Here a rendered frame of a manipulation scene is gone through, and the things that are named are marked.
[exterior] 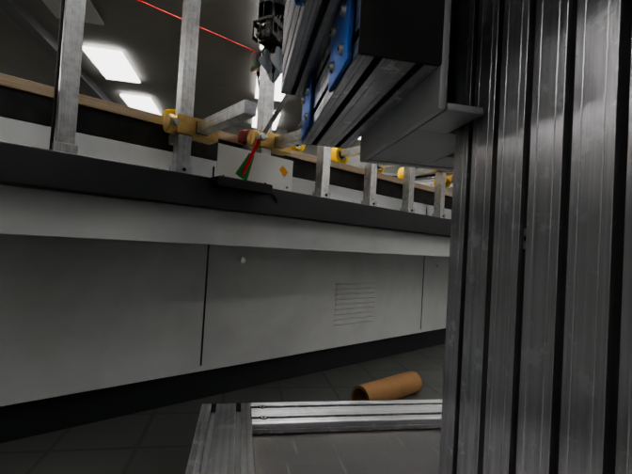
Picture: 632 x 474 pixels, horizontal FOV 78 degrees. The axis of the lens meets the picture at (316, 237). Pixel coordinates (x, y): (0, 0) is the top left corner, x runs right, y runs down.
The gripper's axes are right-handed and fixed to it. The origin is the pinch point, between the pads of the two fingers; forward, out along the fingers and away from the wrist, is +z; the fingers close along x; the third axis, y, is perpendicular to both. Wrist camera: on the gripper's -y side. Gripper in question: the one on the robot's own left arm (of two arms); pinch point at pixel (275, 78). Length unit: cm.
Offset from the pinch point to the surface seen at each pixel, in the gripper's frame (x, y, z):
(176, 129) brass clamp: -14.2, 21.4, 19.6
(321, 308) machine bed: -10, -55, 73
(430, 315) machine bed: 19, -133, 82
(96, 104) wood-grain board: -38.6, 27.7, 12.5
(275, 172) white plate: -3.2, -7.4, 25.5
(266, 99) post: -5.3, -3.6, 3.9
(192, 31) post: -13.5, 19.0, -6.8
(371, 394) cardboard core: 22, -33, 95
